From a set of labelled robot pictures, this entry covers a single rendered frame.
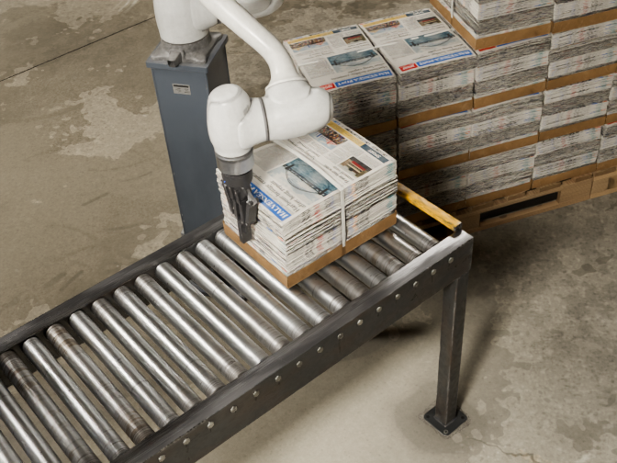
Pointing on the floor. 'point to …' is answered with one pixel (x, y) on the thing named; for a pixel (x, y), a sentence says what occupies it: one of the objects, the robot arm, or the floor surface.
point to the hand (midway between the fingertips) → (244, 230)
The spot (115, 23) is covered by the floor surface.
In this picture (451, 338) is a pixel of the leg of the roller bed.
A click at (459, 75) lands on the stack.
